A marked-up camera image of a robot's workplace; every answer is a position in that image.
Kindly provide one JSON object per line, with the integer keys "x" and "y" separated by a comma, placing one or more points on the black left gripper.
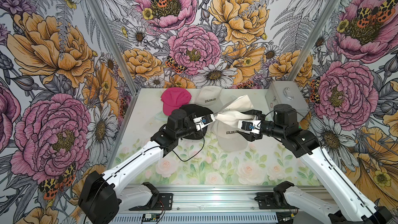
{"x": 191, "y": 116}

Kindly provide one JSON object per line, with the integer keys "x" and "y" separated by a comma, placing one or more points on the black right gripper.
{"x": 252, "y": 137}

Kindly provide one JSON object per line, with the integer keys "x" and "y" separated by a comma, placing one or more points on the black cap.
{"x": 198, "y": 111}

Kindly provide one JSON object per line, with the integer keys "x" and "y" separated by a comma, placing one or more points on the pink cap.
{"x": 174, "y": 98}

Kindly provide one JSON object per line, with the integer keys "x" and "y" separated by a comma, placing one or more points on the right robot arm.
{"x": 350, "y": 205}

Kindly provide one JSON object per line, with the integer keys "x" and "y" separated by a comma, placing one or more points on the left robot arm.
{"x": 105, "y": 194}

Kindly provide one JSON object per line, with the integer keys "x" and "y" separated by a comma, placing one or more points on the silver metal case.
{"x": 286, "y": 92}

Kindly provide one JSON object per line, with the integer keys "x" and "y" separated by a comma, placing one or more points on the perforated metal tray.
{"x": 198, "y": 218}

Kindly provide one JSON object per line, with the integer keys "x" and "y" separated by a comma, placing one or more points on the small circuit board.
{"x": 150, "y": 217}

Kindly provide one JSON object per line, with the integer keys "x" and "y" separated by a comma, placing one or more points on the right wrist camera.
{"x": 250, "y": 126}

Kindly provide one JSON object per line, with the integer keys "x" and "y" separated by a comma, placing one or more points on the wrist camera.
{"x": 250, "y": 126}
{"x": 204, "y": 121}

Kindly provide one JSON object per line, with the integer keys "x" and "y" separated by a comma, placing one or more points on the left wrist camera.
{"x": 204, "y": 121}

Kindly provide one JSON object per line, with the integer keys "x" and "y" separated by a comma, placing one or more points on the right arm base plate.
{"x": 271, "y": 200}

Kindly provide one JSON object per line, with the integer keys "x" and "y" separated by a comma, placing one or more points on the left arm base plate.
{"x": 164, "y": 201}

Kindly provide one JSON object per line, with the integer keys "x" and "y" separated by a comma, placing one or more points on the aluminium front rail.
{"x": 213, "y": 199}

